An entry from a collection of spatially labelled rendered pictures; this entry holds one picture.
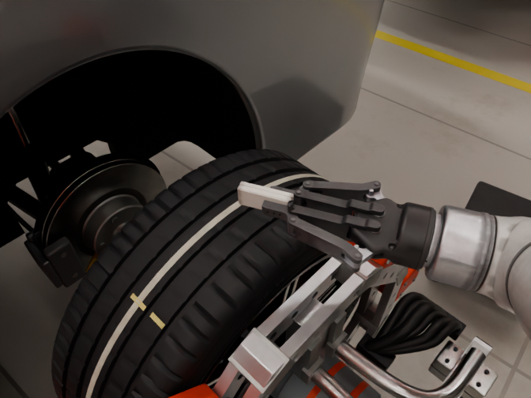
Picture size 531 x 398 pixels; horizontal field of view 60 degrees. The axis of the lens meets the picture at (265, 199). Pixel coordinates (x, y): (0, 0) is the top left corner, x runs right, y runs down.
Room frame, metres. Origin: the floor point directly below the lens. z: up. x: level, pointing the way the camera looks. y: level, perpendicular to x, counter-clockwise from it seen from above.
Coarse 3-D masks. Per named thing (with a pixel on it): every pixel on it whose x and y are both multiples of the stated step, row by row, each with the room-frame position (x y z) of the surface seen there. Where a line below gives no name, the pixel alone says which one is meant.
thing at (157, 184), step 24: (96, 168) 0.72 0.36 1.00; (120, 168) 0.74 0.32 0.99; (144, 168) 0.78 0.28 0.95; (72, 192) 0.66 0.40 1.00; (96, 192) 0.69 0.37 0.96; (120, 192) 0.73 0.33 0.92; (144, 192) 0.77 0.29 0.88; (48, 216) 0.63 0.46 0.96; (72, 216) 0.64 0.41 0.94; (96, 216) 0.66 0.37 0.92; (120, 216) 0.67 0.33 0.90; (48, 240) 0.60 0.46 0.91; (72, 240) 0.63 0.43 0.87; (96, 240) 0.62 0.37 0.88
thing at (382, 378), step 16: (336, 320) 0.32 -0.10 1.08; (336, 336) 0.32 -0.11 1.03; (336, 352) 0.31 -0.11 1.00; (352, 352) 0.31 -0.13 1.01; (480, 352) 0.31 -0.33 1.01; (368, 368) 0.28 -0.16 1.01; (464, 368) 0.28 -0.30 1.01; (384, 384) 0.26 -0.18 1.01; (400, 384) 0.26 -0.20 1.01; (448, 384) 0.26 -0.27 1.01; (464, 384) 0.26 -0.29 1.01
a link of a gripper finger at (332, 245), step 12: (300, 228) 0.34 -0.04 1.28; (312, 228) 0.34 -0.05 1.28; (300, 240) 0.34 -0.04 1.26; (312, 240) 0.33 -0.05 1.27; (324, 240) 0.32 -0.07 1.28; (336, 240) 0.32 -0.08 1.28; (324, 252) 0.32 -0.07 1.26; (336, 252) 0.31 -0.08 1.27; (348, 252) 0.30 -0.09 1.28; (348, 264) 0.30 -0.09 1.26
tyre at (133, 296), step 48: (192, 192) 0.49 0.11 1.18; (144, 240) 0.41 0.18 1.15; (240, 240) 0.40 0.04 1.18; (288, 240) 0.40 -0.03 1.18; (96, 288) 0.36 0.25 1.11; (144, 288) 0.34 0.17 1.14; (192, 288) 0.33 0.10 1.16; (240, 288) 0.32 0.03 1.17; (96, 336) 0.30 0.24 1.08; (144, 336) 0.28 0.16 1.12; (192, 336) 0.27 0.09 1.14; (96, 384) 0.25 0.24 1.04; (144, 384) 0.23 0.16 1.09; (192, 384) 0.24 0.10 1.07
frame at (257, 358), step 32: (320, 288) 0.36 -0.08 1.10; (352, 288) 0.35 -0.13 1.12; (384, 288) 0.49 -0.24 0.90; (288, 320) 0.31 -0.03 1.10; (320, 320) 0.30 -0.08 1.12; (352, 320) 0.50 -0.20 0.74; (384, 320) 0.48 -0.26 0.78; (256, 352) 0.26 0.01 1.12; (288, 352) 0.26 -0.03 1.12; (224, 384) 0.23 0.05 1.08; (256, 384) 0.22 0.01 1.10
